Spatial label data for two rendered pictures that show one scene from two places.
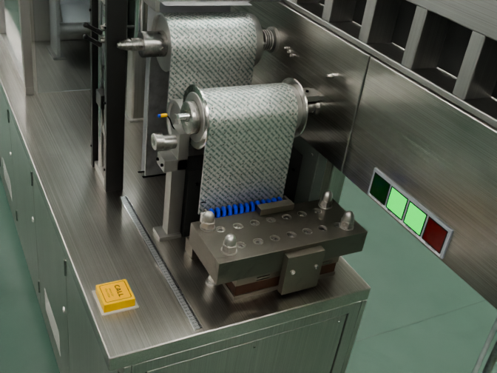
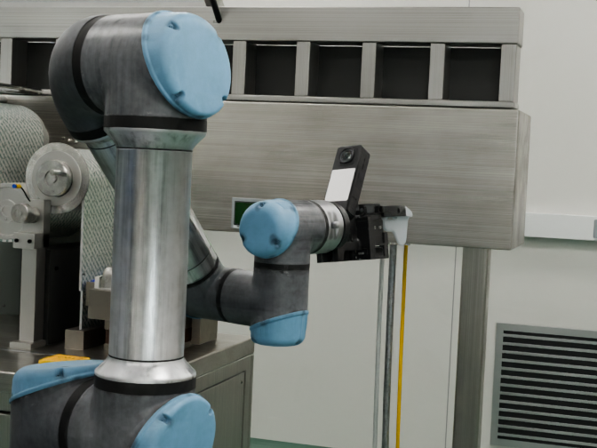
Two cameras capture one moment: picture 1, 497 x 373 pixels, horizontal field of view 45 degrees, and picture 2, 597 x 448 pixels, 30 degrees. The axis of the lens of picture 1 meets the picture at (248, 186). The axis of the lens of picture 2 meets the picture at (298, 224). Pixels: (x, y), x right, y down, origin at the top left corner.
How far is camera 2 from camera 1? 161 cm
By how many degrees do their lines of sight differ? 48
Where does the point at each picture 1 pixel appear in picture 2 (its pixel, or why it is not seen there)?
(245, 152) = (107, 212)
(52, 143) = not seen: outside the picture
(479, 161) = (341, 134)
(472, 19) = (294, 33)
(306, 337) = (226, 400)
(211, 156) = (87, 214)
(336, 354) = (242, 434)
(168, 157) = (32, 233)
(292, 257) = not seen: hidden behind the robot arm
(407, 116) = (255, 133)
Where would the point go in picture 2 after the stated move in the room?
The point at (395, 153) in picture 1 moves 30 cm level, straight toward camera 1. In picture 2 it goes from (252, 172) to (313, 176)
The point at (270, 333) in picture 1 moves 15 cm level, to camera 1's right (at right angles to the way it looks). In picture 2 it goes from (208, 383) to (264, 377)
